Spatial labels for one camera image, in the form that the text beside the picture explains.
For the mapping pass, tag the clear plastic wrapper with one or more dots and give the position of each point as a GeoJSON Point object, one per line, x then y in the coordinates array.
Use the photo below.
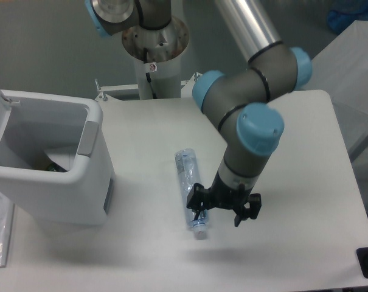
{"type": "Point", "coordinates": [63, 156]}

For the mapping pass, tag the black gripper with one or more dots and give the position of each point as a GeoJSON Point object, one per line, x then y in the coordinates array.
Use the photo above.
{"type": "Point", "coordinates": [220, 195]}

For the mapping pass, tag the white mounting bracket frame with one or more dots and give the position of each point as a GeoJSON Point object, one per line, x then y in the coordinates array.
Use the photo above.
{"type": "Point", "coordinates": [150, 87]}

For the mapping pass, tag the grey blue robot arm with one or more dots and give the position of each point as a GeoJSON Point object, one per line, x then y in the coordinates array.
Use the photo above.
{"type": "Point", "coordinates": [236, 106]}

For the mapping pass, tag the crushed clear plastic bottle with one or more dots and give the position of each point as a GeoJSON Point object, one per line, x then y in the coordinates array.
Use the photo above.
{"type": "Point", "coordinates": [188, 174]}

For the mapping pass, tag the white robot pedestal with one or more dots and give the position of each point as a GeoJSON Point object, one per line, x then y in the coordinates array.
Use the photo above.
{"type": "Point", "coordinates": [157, 52]}

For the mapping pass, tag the blue bag in background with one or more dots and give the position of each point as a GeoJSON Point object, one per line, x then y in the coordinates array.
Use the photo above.
{"type": "Point", "coordinates": [343, 13]}

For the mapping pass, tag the trash inside can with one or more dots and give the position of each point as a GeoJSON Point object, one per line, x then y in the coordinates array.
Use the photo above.
{"type": "Point", "coordinates": [53, 167]}

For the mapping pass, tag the white trash can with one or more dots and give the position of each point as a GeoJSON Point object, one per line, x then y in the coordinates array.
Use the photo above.
{"type": "Point", "coordinates": [32, 122]}

